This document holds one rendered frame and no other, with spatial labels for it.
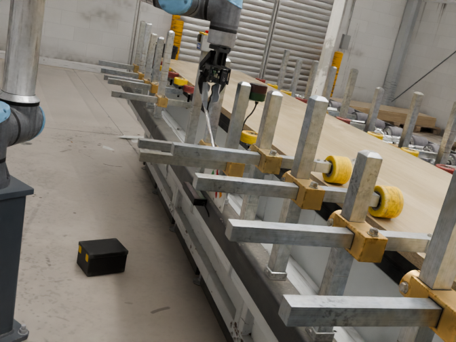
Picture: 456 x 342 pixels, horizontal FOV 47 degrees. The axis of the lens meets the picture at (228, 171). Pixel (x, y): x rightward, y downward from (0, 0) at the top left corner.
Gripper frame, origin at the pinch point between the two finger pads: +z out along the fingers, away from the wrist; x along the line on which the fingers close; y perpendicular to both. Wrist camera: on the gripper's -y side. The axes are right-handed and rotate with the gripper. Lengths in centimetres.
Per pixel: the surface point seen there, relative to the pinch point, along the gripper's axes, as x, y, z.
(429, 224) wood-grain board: 43, 67, 11
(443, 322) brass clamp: 6, 117, 7
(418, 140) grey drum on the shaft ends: 159, -87, 16
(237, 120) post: 7.2, 11.9, 1.5
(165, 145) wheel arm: -9.4, -9.4, 17.9
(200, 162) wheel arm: -3.3, 15.6, 15.7
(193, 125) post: 7.4, -39.2, 15.8
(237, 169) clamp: 8.2, 19.0, 15.8
